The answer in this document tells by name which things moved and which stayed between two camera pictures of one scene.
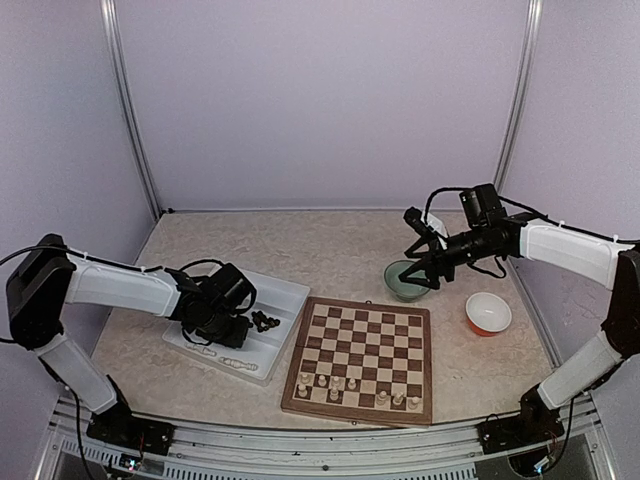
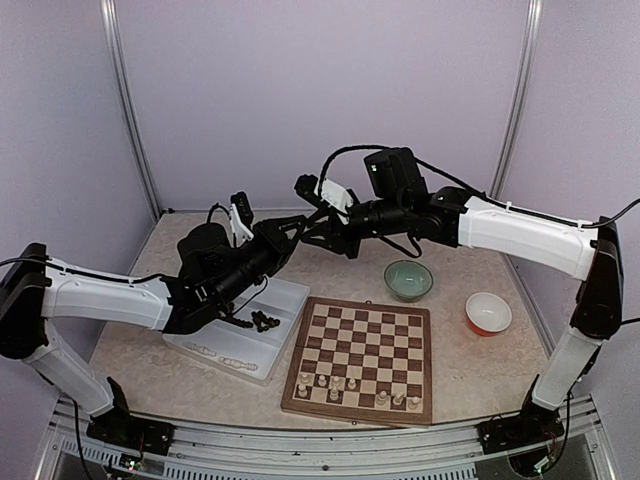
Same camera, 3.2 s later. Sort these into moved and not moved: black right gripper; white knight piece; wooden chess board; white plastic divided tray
Moved: black right gripper
Not moved: wooden chess board; white knight piece; white plastic divided tray
